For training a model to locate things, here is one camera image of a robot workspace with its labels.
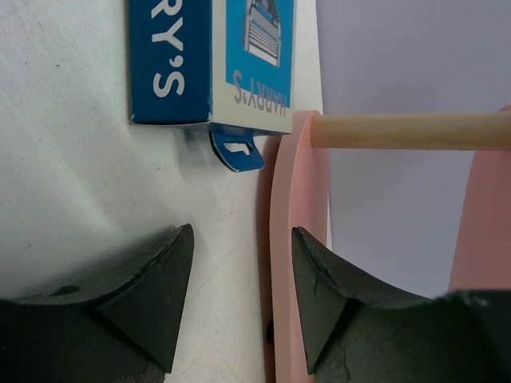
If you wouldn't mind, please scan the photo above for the blue razor box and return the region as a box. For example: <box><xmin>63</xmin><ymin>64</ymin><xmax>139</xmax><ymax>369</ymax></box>
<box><xmin>127</xmin><ymin>1</ymin><xmax>296</xmax><ymax>172</ymax></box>

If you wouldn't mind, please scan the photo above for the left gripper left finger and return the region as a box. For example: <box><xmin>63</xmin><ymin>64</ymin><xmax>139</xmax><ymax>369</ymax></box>
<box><xmin>1</xmin><ymin>224</ymin><xmax>194</xmax><ymax>382</ymax></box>

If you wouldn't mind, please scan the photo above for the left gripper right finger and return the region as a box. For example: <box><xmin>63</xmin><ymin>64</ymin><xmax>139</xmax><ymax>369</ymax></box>
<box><xmin>291</xmin><ymin>227</ymin><xmax>510</xmax><ymax>382</ymax></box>

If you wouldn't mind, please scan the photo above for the pink three-tier shelf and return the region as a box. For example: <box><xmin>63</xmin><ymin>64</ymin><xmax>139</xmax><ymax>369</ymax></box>
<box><xmin>268</xmin><ymin>108</ymin><xmax>510</xmax><ymax>382</ymax></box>

